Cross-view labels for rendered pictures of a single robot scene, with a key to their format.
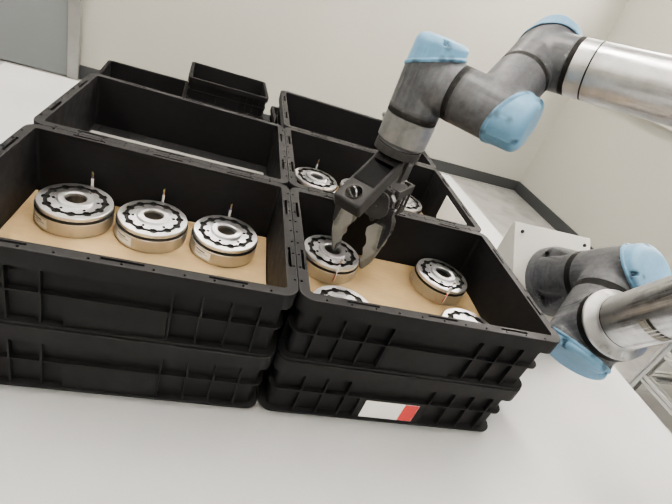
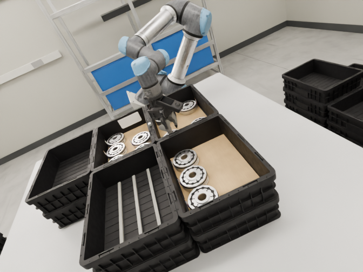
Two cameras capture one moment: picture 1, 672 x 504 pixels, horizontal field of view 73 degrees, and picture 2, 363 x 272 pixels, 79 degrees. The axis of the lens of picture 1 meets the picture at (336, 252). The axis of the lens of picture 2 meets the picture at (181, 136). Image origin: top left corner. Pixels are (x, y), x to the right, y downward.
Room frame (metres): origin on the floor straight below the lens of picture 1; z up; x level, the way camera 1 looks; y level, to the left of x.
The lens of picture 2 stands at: (0.38, 0.83, 1.44)
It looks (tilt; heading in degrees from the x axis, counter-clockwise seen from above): 35 degrees down; 287
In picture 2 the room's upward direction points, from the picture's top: 24 degrees counter-clockwise
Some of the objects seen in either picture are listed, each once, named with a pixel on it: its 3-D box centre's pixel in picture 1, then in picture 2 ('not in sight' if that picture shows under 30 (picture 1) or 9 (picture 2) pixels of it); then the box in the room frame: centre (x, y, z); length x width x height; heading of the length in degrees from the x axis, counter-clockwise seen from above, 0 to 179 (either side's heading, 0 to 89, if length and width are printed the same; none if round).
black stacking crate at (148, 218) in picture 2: (178, 154); (133, 202); (0.79, 0.36, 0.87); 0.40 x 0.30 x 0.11; 109
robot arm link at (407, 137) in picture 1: (403, 130); (152, 89); (0.68, -0.03, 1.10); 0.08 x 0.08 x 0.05
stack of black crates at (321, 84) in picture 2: not in sight; (318, 100); (-0.24, -0.68, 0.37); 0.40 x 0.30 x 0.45; 113
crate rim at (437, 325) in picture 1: (412, 263); (177, 110); (0.64, -0.12, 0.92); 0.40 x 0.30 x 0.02; 109
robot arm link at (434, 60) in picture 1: (429, 79); (145, 72); (0.68, -0.03, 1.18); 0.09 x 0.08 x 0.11; 65
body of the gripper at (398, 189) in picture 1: (386, 178); (158, 105); (0.69, -0.03, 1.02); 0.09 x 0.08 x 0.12; 157
